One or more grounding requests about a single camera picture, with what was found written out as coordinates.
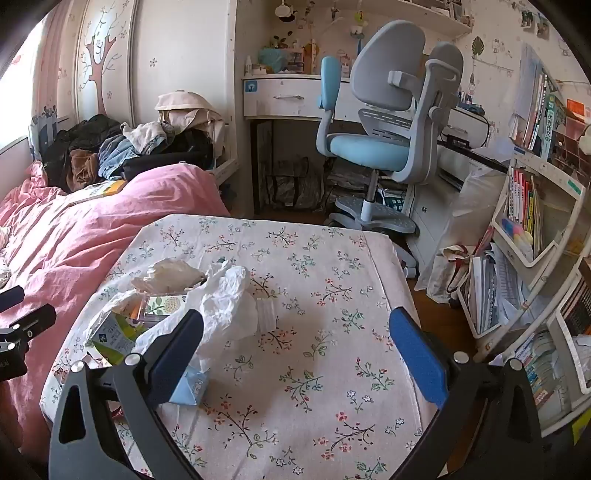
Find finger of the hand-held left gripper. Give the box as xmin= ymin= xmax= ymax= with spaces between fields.
xmin=0 ymin=285 xmax=25 ymax=313
xmin=0 ymin=302 xmax=57 ymax=344

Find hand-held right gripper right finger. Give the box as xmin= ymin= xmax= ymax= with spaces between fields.
xmin=388 ymin=307 xmax=543 ymax=480

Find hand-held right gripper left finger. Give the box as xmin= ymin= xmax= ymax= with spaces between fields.
xmin=48 ymin=309 xmax=206 ymax=480

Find light blue packet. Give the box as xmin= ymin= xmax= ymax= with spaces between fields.
xmin=173 ymin=364 xmax=211 ymax=407

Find green white carton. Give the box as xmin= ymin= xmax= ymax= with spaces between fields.
xmin=85 ymin=311 xmax=158 ymax=368

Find white plastic bag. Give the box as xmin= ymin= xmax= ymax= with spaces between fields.
xmin=134 ymin=263 xmax=259 ymax=374

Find clear plastic box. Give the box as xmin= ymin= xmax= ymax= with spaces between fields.
xmin=139 ymin=291 xmax=190 ymax=324

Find crumpled white tissue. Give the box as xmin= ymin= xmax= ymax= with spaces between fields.
xmin=130 ymin=258 xmax=207 ymax=294

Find white tote bag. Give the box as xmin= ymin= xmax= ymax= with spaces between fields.
xmin=425 ymin=244 xmax=476 ymax=305

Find pink duvet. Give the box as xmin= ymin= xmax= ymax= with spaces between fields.
xmin=0 ymin=161 xmax=232 ymax=464

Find clear plastic cup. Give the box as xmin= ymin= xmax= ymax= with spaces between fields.
xmin=254 ymin=298 xmax=282 ymax=334

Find stack of papers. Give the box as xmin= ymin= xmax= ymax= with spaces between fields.
xmin=468 ymin=249 xmax=522 ymax=333

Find yellow book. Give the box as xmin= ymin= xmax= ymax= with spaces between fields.
xmin=69 ymin=179 xmax=127 ymax=206

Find brown garment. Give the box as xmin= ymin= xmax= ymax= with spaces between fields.
xmin=68 ymin=150 xmax=100 ymax=192

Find large white plastic sack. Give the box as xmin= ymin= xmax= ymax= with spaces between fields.
xmin=450 ymin=166 xmax=509 ymax=259

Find blue jeans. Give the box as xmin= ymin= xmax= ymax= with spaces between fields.
xmin=97 ymin=136 xmax=139 ymax=181

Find black jacket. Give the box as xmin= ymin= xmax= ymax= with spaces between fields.
xmin=41 ymin=114 xmax=123 ymax=192

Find row of colourful books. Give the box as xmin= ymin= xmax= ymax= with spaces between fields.
xmin=508 ymin=168 xmax=543 ymax=236

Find window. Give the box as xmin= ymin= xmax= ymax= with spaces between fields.
xmin=0 ymin=41 xmax=40 ymax=155

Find clear storage bag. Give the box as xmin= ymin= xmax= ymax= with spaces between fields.
xmin=263 ymin=157 xmax=324 ymax=210

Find white shirt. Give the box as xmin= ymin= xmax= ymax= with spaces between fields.
xmin=121 ymin=121 xmax=167 ymax=155

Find black garment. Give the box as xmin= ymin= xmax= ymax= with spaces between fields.
xmin=122 ymin=129 xmax=218 ymax=181

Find white bookshelf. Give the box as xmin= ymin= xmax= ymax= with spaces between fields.
xmin=457 ymin=44 xmax=591 ymax=439

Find pink curtain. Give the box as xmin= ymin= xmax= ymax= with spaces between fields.
xmin=30 ymin=0 xmax=81 ymax=130

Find beige garment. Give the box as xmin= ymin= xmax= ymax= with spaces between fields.
xmin=154 ymin=91 xmax=225 ymax=134

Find white desk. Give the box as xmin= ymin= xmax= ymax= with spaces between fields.
xmin=242 ymin=73 xmax=511 ymax=278

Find blue grey desk chair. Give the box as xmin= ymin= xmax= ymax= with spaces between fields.
xmin=316 ymin=19 xmax=465 ymax=234

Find white wardrobe with tree print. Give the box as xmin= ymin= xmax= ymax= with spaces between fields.
xmin=74 ymin=0 xmax=238 ymax=185

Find white bed frame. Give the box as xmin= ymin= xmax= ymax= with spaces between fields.
xmin=203 ymin=115 xmax=238 ymax=185

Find white wall shelf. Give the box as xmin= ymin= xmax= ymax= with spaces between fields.
xmin=238 ymin=0 xmax=474 ymax=35

